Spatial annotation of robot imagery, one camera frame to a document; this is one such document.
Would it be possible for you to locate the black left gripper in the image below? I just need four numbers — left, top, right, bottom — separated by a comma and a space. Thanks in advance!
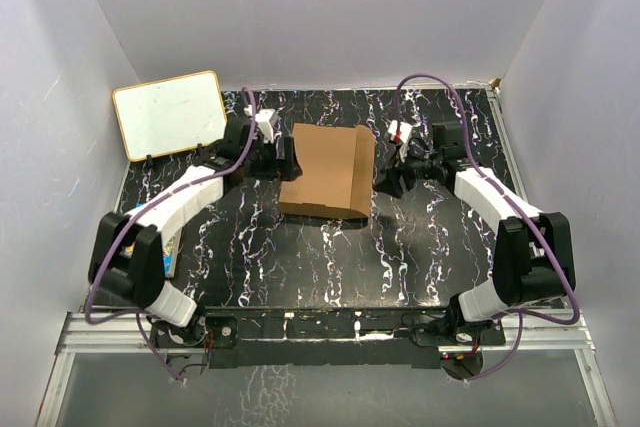
241, 137, 302, 183

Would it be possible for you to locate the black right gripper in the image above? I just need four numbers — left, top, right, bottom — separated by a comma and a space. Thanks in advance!
372, 141, 442, 198

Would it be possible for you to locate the brown cardboard box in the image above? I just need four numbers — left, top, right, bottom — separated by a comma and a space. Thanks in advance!
278, 123, 376, 220

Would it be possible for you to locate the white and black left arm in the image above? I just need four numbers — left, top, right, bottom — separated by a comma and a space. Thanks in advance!
85, 118, 302, 346

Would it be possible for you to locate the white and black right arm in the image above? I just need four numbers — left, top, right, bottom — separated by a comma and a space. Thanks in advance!
374, 120, 576, 344

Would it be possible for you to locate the small orange-framed whiteboard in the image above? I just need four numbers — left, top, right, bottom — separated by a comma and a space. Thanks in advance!
112, 70, 227, 162

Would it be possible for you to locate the blue treehouse book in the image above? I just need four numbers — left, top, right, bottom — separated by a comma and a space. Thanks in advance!
163, 229, 182, 279

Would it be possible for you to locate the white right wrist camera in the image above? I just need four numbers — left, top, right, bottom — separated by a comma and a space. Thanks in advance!
387, 120, 413, 161

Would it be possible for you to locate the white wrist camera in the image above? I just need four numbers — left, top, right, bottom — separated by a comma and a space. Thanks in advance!
387, 120, 413, 161
244, 105, 279, 143

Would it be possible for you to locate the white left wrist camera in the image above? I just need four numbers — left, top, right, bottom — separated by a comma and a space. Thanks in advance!
244, 105, 279, 143

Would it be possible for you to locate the black mounting base bracket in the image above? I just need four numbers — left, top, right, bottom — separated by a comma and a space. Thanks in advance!
151, 307, 506, 374

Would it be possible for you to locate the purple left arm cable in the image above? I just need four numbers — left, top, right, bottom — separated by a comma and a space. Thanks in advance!
83, 86, 261, 388

